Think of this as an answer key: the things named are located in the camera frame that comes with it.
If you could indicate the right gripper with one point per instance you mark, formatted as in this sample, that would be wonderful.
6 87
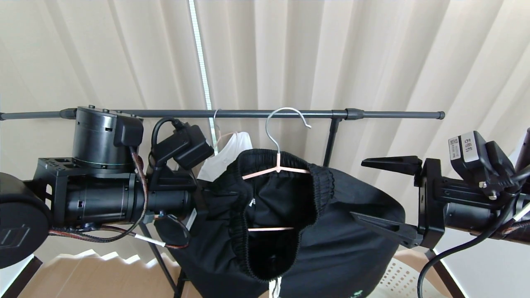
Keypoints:
430 198

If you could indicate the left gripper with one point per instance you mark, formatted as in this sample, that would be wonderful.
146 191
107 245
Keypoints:
103 198

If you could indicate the black garment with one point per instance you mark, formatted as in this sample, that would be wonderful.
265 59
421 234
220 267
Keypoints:
352 248

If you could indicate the white printed t-shirt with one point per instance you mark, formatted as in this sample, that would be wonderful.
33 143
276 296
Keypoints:
223 161

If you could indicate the pink clothes hanger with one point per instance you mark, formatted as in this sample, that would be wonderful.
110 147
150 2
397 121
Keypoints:
269 171
215 124

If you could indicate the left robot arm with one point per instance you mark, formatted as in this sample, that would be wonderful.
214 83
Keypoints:
95 136

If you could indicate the white laundry basket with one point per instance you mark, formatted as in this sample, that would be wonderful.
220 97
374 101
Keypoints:
397 277

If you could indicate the black clothes rack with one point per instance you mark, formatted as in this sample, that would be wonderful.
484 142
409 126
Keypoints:
372 114

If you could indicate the beige curtain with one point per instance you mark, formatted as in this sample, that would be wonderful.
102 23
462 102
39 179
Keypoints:
103 54

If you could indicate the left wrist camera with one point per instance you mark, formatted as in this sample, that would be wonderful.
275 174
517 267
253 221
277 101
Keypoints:
186 145

